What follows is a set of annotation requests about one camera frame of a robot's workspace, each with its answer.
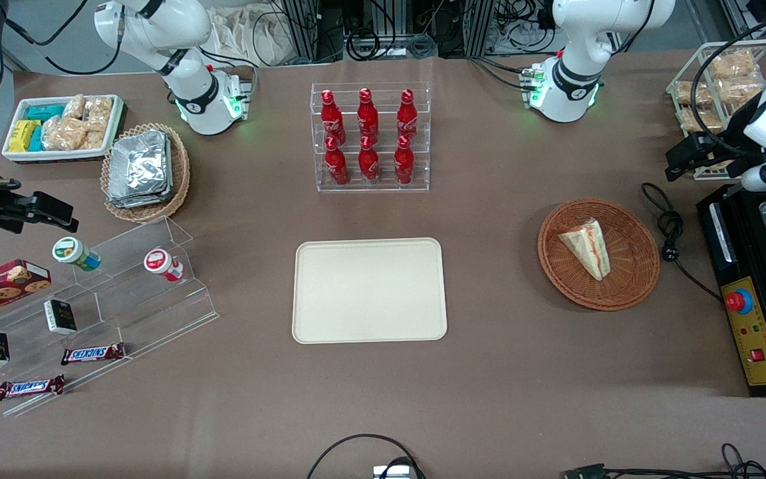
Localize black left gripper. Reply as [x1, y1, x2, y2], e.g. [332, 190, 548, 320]
[664, 112, 766, 182]

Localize plastic-wrapped triangle sandwich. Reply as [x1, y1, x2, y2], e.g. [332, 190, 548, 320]
[558, 218, 612, 282]

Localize round brown wicker basket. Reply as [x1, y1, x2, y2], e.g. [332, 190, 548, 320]
[537, 198, 661, 312]

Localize oval light wicker basket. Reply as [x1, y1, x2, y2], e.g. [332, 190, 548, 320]
[100, 122, 192, 224]

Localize beige rectangular serving tray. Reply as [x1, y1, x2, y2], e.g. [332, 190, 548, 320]
[291, 238, 448, 345]

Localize bagged puffed rice cake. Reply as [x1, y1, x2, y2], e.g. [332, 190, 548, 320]
[717, 77, 766, 106]
[678, 107, 724, 134]
[675, 80, 713, 108]
[708, 49, 759, 81]

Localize green lid yogurt cup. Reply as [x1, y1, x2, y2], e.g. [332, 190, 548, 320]
[51, 236, 102, 273]

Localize white rectangular snack bin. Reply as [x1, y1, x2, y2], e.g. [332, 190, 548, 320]
[1, 93, 125, 164]

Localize yellow snack packet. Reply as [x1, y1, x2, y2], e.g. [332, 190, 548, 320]
[8, 119, 42, 153]

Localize red tartan cookie box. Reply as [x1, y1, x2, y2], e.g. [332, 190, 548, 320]
[0, 259, 52, 327]

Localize silver foil pack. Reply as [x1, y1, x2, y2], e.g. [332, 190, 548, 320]
[106, 180, 175, 210]
[108, 129, 171, 195]

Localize red lid yogurt cup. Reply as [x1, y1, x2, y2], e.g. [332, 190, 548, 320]
[143, 248, 185, 283]

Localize clear acrylic tiered shelf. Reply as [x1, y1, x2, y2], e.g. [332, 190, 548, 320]
[0, 216, 221, 418]

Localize snickers chocolate bar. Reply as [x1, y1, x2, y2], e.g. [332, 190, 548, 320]
[0, 374, 66, 402]
[60, 342, 126, 367]

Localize red emergency stop button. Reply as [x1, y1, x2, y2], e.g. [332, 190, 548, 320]
[725, 289, 755, 315]

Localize black machine yellow panel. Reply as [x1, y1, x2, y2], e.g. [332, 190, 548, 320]
[696, 182, 766, 398]

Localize clear acrylic bottle rack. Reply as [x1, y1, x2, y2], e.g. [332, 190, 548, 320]
[310, 82, 432, 194]

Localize white cloth bag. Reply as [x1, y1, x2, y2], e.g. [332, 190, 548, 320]
[209, 5, 292, 68]

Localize red cola bottle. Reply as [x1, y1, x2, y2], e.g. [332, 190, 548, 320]
[324, 136, 350, 186]
[356, 88, 380, 142]
[358, 136, 381, 186]
[393, 135, 416, 186]
[320, 90, 346, 145]
[396, 89, 420, 141]

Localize white wire rack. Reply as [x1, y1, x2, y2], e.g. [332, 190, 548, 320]
[665, 39, 766, 182]

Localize black power cable with plug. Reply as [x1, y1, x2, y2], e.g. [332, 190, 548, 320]
[640, 182, 724, 301]

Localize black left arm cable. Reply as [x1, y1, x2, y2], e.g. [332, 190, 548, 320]
[689, 5, 766, 155]

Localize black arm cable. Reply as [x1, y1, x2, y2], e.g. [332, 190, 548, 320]
[4, 0, 126, 76]
[689, 5, 766, 155]

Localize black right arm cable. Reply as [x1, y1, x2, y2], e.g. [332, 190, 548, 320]
[4, 0, 126, 76]

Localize aluminium frame post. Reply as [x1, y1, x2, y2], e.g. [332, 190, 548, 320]
[464, 0, 498, 58]
[282, 0, 322, 65]

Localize coiled black floor cables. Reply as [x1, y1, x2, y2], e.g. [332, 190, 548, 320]
[345, 25, 438, 62]

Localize black cable with connector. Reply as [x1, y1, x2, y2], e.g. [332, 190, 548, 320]
[561, 442, 766, 479]

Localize black looped table-edge cable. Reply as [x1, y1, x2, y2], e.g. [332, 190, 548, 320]
[306, 433, 428, 479]

